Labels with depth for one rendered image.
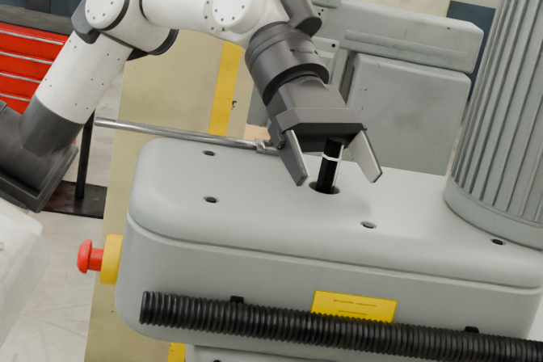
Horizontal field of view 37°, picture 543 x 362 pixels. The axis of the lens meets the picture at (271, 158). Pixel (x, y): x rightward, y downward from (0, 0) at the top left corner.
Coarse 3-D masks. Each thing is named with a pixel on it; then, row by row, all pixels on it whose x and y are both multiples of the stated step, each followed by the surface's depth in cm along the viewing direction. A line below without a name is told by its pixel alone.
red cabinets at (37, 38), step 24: (0, 24) 529; (24, 24) 531; (48, 24) 544; (72, 24) 558; (0, 48) 535; (24, 48) 533; (48, 48) 532; (0, 72) 539; (24, 72) 538; (0, 96) 544; (24, 96) 544
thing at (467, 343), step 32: (160, 320) 81; (192, 320) 82; (224, 320) 82; (256, 320) 83; (288, 320) 83; (320, 320) 84; (352, 320) 85; (384, 352) 85; (416, 352) 85; (448, 352) 85; (480, 352) 86; (512, 352) 87
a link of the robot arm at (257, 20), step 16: (224, 0) 103; (240, 0) 101; (256, 0) 101; (272, 0) 103; (288, 0) 102; (304, 0) 101; (224, 16) 102; (240, 16) 100; (256, 16) 101; (272, 16) 102; (288, 16) 102; (304, 16) 100; (240, 32) 103; (256, 32) 102; (272, 32) 100; (288, 32) 100; (304, 32) 101; (256, 48) 100
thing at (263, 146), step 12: (96, 120) 100; (108, 120) 101; (120, 120) 102; (144, 132) 101; (156, 132) 101; (168, 132) 102; (180, 132) 102; (192, 132) 103; (228, 144) 103; (240, 144) 103; (252, 144) 104; (264, 144) 106
